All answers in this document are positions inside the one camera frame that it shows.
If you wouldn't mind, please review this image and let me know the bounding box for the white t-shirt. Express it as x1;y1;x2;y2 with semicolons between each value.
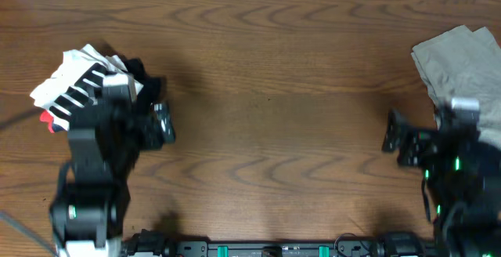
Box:
29;43;144;132

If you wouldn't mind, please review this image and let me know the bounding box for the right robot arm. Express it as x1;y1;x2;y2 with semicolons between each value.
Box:
372;104;500;256

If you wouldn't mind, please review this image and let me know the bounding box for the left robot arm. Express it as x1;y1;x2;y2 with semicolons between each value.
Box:
49;88;175;256

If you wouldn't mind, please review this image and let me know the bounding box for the black red folded garment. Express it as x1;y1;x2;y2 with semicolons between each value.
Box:
38;55;164;135

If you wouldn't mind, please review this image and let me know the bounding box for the grey garment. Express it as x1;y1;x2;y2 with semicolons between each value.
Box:
411;25;500;146

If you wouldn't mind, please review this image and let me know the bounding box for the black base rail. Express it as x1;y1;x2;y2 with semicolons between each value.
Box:
117;230;438;257

